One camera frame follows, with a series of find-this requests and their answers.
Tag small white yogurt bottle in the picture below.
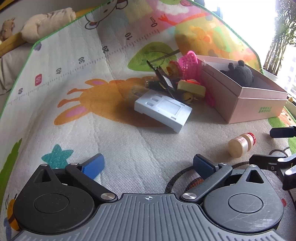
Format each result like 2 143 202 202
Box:
228 133 256 158

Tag black plush cat toy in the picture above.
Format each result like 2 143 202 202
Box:
220 60 254 87

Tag black clip with label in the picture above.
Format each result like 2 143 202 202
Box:
147 60 178 100

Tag pink plastic mesh basket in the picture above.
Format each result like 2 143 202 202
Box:
178 50 216 107

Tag brown plush bear toy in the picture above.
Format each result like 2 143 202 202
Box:
166 61 183 78

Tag pink cardboard box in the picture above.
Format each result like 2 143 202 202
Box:
197 55 287 123

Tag colourful cartoon play mat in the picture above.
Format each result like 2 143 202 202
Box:
1 1 295 240

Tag white plastic tray device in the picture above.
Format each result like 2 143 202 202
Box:
134 90 192 133

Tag grey sofa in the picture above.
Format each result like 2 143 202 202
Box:
0 43 33 110

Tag yellow long pillow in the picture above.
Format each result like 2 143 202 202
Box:
0 33 26 57

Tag beige rolled cushion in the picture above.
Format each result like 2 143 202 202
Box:
21 8 76 44

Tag brown plush animal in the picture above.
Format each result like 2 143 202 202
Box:
1 18 16 42

